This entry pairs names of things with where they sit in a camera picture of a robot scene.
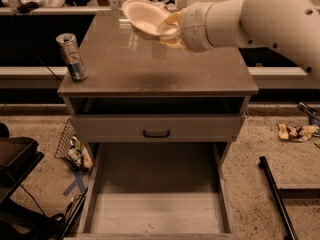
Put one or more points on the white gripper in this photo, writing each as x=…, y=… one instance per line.
x=194, y=25

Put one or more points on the white paper bowl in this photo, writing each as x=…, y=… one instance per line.
x=148, y=19

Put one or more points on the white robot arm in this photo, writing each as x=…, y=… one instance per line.
x=290, y=28

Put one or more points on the silver blue redbull can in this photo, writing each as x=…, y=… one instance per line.
x=69, y=50

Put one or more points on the grey cabinet table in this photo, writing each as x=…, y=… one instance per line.
x=132, y=76

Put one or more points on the closed grey drawer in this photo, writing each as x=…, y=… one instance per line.
x=129, y=128

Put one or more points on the crumpled snack wrapper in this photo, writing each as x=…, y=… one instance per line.
x=296, y=133

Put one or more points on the open grey bottom drawer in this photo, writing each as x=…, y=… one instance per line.
x=156, y=191

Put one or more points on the blue tape cross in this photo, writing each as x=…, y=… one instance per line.
x=77, y=182

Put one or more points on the black tray stand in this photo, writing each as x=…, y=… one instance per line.
x=18, y=157

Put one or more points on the black metal bar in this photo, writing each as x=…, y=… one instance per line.
x=290, y=232

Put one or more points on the black drawer handle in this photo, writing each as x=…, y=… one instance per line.
x=151, y=134

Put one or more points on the wire mesh trash basket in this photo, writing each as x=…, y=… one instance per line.
x=72, y=151

